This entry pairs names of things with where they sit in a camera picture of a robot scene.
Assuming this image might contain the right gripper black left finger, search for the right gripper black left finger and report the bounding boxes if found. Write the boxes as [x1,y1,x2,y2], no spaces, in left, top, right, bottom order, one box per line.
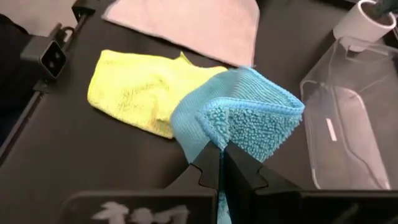
[58,141,221,224]

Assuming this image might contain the blue microfiber towel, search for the blue microfiber towel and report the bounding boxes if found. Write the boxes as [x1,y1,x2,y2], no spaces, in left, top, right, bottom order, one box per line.
[170,66,305,224]

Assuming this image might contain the snake plant in white pot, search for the snake plant in white pot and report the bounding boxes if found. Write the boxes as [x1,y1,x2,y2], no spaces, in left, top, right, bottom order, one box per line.
[332,0,398,52]

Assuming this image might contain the grey microfiber towel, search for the grey microfiber towel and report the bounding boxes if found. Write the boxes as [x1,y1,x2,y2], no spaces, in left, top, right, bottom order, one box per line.
[101,0,261,68]

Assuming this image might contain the small black table-edge camera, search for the small black table-edge camera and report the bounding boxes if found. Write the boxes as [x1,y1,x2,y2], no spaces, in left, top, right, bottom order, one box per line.
[20,23,75,93]

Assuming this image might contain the yellow microfiber towel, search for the yellow microfiber towel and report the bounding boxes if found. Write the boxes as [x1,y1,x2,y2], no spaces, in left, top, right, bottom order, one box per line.
[87,49,229,140]

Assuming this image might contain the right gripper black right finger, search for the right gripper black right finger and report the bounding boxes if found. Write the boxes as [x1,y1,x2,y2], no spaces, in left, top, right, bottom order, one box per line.
[223,142,398,224]

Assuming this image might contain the black aluminium table frame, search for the black aluminium table frame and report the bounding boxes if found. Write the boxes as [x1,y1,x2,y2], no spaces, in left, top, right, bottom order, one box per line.
[0,0,97,166]

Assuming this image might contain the clear plastic bin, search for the clear plastic bin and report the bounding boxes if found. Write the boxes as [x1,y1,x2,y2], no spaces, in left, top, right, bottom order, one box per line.
[299,35,398,190]

